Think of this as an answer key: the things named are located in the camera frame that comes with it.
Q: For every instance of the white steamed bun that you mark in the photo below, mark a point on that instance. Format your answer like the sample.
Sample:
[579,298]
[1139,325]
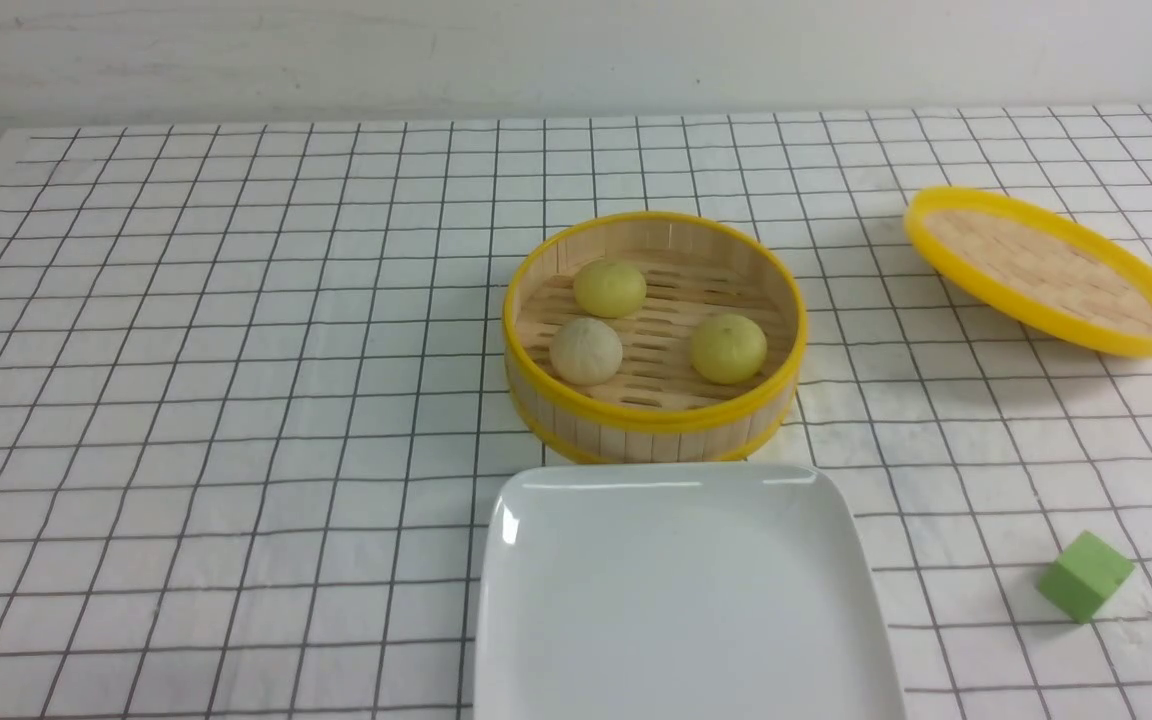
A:
[586,352]

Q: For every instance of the yellow steamed bun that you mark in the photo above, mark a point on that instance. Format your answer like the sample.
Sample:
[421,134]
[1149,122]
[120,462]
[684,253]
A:
[727,349]
[609,288]

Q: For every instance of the white square plate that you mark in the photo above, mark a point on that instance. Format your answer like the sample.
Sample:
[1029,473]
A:
[695,590]

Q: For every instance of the bamboo steamer basket yellow rim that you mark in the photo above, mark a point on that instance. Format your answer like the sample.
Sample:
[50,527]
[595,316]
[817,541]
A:
[656,408]

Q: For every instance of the bamboo steamer lid yellow rim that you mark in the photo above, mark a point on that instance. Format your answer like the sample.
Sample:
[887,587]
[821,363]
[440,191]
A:
[1042,270]

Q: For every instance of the green foam cube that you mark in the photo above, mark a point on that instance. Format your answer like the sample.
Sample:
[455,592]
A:
[1084,577]

